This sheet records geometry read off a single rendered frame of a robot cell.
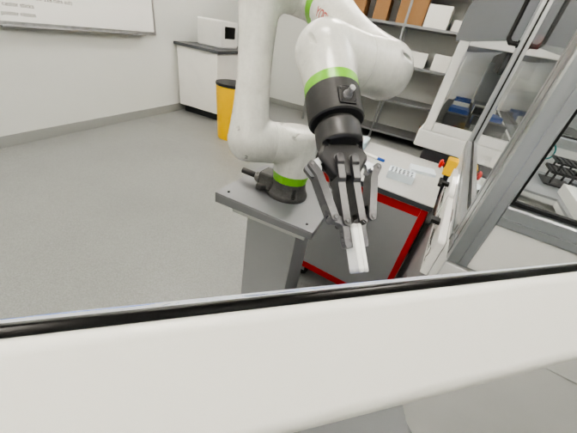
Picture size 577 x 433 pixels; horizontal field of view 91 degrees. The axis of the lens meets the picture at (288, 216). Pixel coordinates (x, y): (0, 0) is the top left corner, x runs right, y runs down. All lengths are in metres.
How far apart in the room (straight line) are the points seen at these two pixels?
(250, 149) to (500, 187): 0.61
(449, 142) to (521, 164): 1.38
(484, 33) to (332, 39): 1.45
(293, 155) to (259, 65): 0.26
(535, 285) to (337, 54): 0.42
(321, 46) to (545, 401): 0.84
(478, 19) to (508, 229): 1.43
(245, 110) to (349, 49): 0.41
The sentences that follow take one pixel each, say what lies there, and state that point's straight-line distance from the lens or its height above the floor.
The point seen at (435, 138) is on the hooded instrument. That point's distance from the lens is 1.96.
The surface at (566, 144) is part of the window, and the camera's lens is 0.61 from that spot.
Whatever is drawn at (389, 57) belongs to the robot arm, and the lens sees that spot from 0.59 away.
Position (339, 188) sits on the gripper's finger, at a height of 1.10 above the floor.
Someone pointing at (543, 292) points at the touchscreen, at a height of 1.19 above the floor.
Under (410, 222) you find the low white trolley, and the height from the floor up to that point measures 0.65.
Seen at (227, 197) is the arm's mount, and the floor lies 0.80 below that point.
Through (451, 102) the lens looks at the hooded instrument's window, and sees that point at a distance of 1.95.
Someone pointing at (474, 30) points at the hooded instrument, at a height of 1.41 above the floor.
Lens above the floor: 1.29
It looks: 33 degrees down
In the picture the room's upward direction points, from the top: 11 degrees clockwise
